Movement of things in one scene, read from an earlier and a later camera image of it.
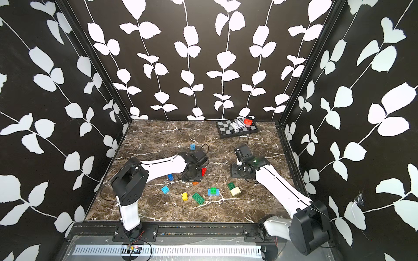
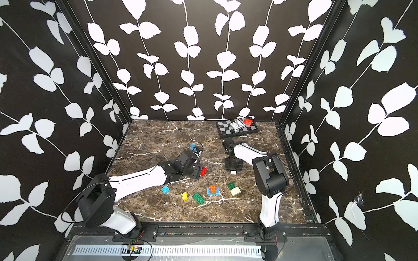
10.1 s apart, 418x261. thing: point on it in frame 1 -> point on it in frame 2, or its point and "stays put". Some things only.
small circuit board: (129, 249) stays put
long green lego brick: (198, 198) stays put
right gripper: (234, 167) -> (238, 168)
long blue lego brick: (217, 194) stays put
